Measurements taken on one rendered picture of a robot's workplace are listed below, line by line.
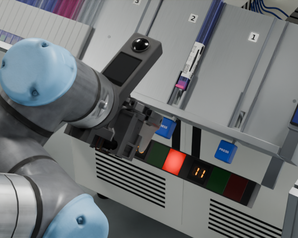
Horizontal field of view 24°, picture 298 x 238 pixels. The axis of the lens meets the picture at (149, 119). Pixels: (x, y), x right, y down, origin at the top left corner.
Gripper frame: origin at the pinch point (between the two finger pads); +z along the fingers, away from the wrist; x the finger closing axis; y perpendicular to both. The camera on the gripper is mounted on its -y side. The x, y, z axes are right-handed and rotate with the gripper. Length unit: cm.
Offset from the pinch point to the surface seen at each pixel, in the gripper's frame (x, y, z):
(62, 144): -67, 12, 90
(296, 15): 2, -34, 39
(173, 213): -17, 16, 70
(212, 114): 6.5, -4.6, 5.6
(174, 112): 1.3, -2.5, 3.5
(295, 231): 22.9, 7.1, 18.3
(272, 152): 18.2, -2.3, 3.5
